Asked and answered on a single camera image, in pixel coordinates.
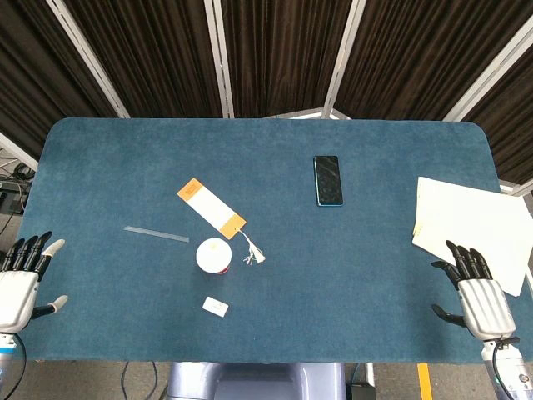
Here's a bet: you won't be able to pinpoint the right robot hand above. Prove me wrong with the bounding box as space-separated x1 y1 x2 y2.
431 239 521 343

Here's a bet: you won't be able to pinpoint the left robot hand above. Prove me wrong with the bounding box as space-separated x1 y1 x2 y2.
0 231 69 334

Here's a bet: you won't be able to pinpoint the translucent white plastic tube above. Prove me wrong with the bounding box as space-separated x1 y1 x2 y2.
123 225 191 244

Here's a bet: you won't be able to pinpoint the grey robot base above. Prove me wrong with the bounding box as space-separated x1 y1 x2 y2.
168 361 346 400

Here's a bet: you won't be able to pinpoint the red paper cup white lid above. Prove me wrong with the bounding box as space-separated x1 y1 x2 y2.
195 237 233 276

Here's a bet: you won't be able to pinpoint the white paper stack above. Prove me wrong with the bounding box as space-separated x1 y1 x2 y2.
411 176 533 298

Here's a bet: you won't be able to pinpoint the black box on floor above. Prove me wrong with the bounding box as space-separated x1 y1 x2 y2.
348 383 378 400

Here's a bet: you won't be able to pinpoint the blue felt table cover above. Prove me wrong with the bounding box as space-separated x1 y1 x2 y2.
15 117 533 364

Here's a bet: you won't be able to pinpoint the brown curtain panel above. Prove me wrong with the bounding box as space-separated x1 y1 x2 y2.
460 41 533 184
0 0 120 145
336 0 533 122
62 0 224 118
220 0 355 118

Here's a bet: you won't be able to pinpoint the black smartphone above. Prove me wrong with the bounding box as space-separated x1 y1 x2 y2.
312 155 345 208

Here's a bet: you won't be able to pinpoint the small white box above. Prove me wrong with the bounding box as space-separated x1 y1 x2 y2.
202 296 231 314

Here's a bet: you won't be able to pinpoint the orange white bookmark with tassel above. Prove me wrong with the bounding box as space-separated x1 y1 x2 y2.
176 177 267 267

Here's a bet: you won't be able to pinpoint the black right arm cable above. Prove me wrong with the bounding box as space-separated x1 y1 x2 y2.
491 339 520 400

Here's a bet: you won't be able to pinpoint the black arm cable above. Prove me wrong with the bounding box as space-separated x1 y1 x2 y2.
6 332 28 400
491 339 520 400

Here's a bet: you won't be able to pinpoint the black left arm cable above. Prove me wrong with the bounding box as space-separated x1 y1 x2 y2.
6 332 28 400

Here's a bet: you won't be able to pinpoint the tangled floor cables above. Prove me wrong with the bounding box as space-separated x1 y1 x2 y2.
0 160 37 234

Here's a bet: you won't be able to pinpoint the white partition frame post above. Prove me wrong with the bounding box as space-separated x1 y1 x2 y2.
499 177 533 197
443 24 533 123
322 0 367 116
202 0 236 119
0 132 39 170
44 0 131 119

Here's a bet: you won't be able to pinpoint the black floor cable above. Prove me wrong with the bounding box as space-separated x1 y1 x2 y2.
119 361 162 400

